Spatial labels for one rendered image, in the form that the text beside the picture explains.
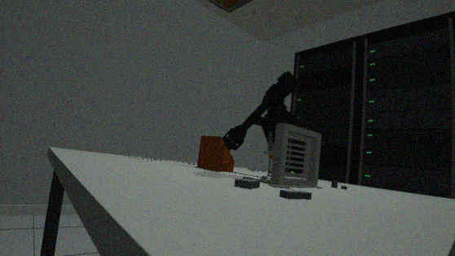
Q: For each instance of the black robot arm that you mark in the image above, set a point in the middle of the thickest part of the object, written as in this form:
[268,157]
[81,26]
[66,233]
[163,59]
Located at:
[286,83]

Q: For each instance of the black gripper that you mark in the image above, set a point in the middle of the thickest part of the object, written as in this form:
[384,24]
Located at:
[275,114]

